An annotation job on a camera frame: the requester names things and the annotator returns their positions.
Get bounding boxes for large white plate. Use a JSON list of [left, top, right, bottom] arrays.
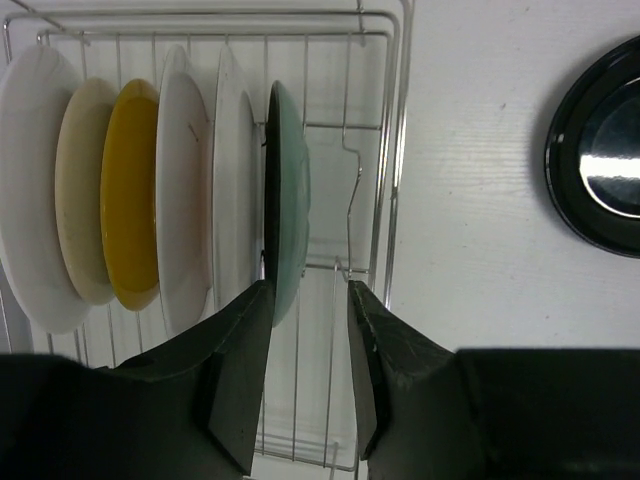
[[1, 45, 90, 334]]

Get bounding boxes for metal wire dish rack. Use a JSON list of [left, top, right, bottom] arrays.
[[1, 1, 412, 479]]

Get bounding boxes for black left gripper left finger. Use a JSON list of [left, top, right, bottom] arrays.
[[1, 280, 275, 479]]

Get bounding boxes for yellow plate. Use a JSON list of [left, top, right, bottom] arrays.
[[100, 79, 159, 311]]

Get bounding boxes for black plate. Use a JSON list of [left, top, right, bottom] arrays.
[[544, 38, 639, 258]]

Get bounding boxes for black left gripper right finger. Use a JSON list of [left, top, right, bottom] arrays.
[[348, 281, 639, 479]]

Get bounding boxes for beige plate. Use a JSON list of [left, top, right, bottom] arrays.
[[54, 77, 116, 306]]

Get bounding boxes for plain white plate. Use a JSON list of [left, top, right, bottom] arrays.
[[155, 45, 212, 337]]

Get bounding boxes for white plate orange sunburst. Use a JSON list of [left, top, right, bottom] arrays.
[[212, 45, 261, 310]]

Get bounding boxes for teal blue patterned plate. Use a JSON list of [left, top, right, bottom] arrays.
[[264, 81, 311, 326]]

